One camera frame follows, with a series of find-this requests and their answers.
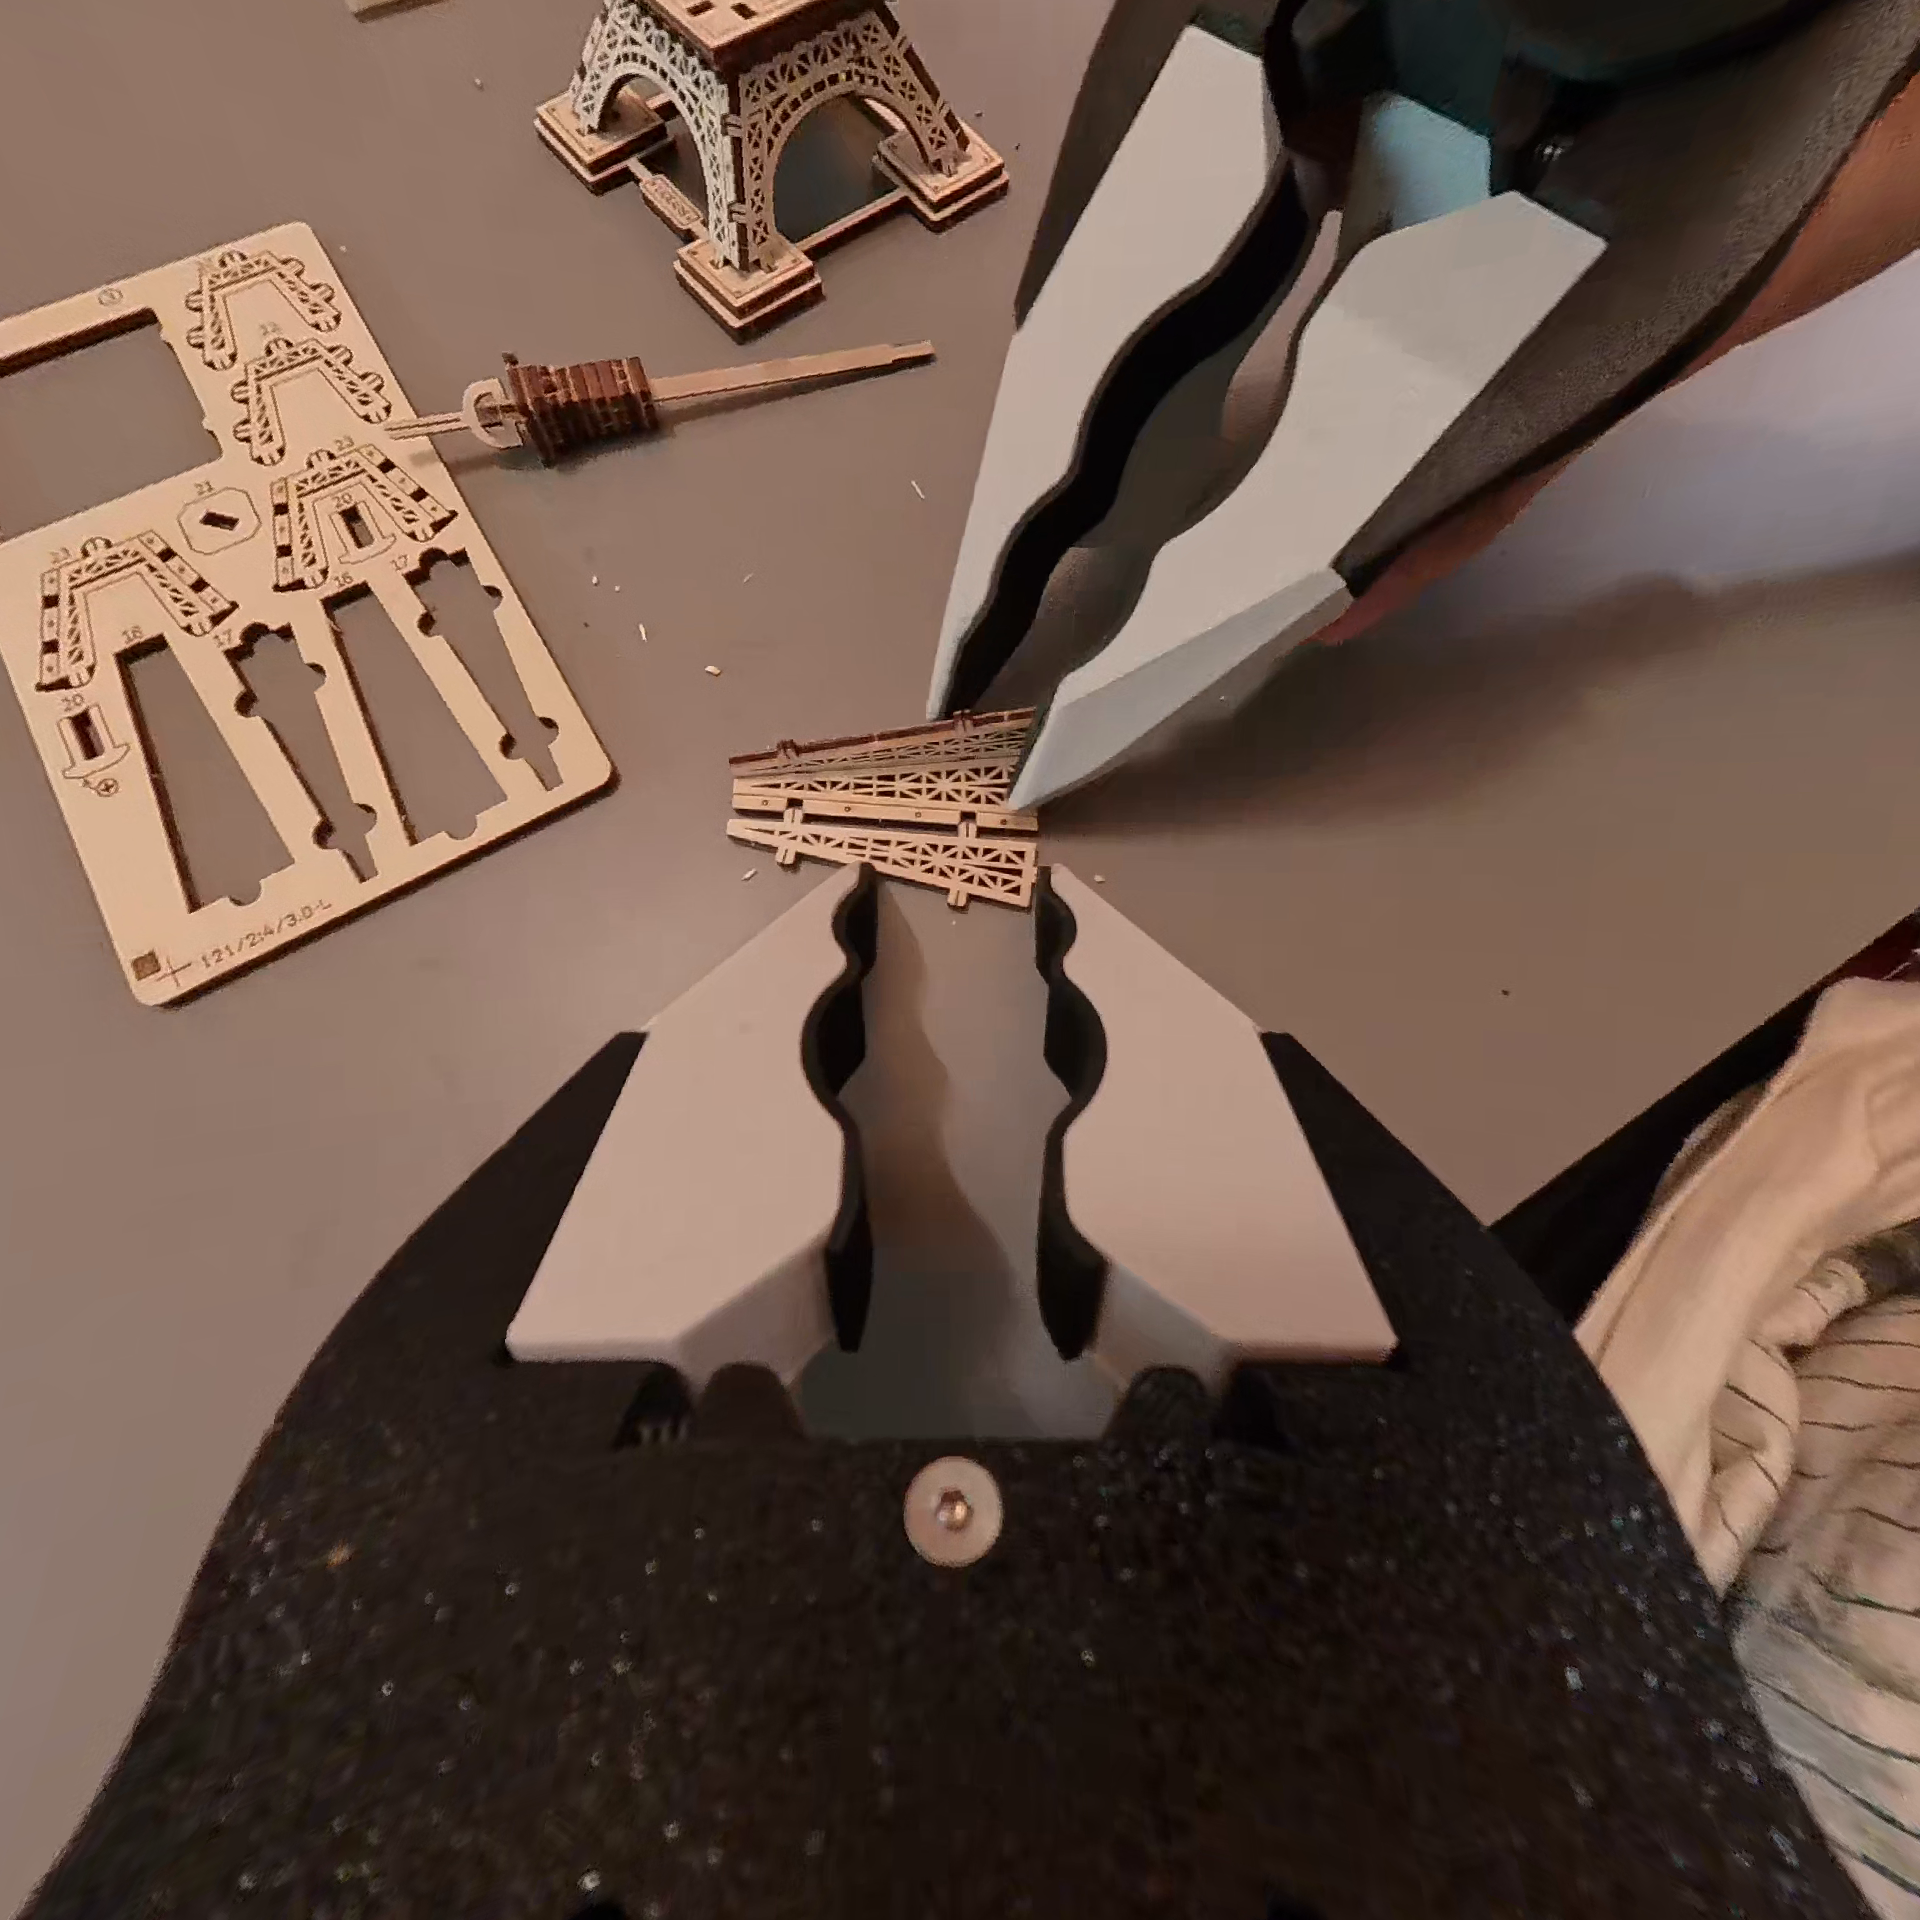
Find wooden punch-out sheet with window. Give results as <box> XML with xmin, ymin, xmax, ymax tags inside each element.
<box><xmin>0</xmin><ymin>223</ymin><xmax>617</xmax><ymax>1005</ymax></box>

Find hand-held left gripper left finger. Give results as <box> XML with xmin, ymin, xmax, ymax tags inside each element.
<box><xmin>503</xmin><ymin>870</ymin><xmax>884</xmax><ymax>1402</ymax></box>

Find wooden tower spire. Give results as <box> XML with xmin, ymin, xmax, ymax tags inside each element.
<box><xmin>381</xmin><ymin>342</ymin><xmax>934</xmax><ymax>466</ymax></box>

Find wooden tower base model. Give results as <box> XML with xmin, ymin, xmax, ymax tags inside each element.
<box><xmin>535</xmin><ymin>0</ymin><xmax>1008</xmax><ymax>340</ymax></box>

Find person's white shirt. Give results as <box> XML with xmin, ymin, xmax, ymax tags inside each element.
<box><xmin>1574</xmin><ymin>975</ymin><xmax>1920</xmax><ymax>1920</ymax></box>

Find wooden lattice tower panel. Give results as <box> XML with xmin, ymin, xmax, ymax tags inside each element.
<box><xmin>733</xmin><ymin>707</ymin><xmax>1043</xmax><ymax>822</ymax></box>
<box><xmin>724</xmin><ymin>815</ymin><xmax>1043</xmax><ymax>911</ymax></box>

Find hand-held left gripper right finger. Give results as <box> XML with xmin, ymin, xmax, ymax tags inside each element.
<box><xmin>1035</xmin><ymin>870</ymin><xmax>1400</xmax><ymax>1403</ymax></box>

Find person's right hand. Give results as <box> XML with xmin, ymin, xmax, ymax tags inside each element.
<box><xmin>1308</xmin><ymin>59</ymin><xmax>1920</xmax><ymax>650</ymax></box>

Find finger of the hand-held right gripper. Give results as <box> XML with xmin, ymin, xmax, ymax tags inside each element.
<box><xmin>924</xmin><ymin>21</ymin><xmax>1347</xmax><ymax>719</ymax></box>
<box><xmin>1008</xmin><ymin>192</ymin><xmax>1611</xmax><ymax>815</ymax></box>

